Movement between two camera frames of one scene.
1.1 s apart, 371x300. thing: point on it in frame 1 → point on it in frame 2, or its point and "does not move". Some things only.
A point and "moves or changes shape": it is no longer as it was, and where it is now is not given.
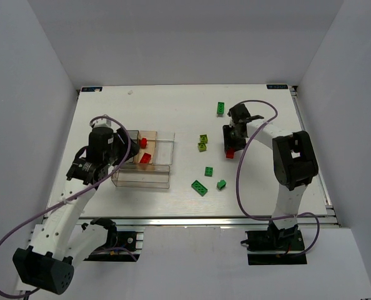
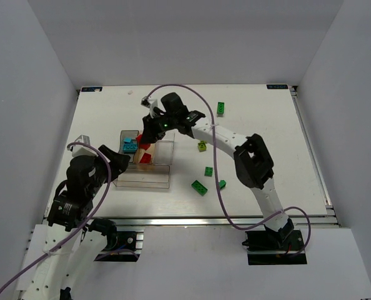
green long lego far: [220, 108] does not move
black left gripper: [125, 145] → [103, 160]
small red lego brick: [143, 142] moves or changes shape
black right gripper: [230, 137] → [154, 124]
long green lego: [198, 187] does not move
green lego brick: [221, 184] does not move
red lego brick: [230, 154] → [145, 146]
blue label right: [277, 87] does not move
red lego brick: [145, 159] does not move
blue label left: [92, 89] does not move
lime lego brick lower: [202, 147] does not move
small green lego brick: [208, 171] does not move
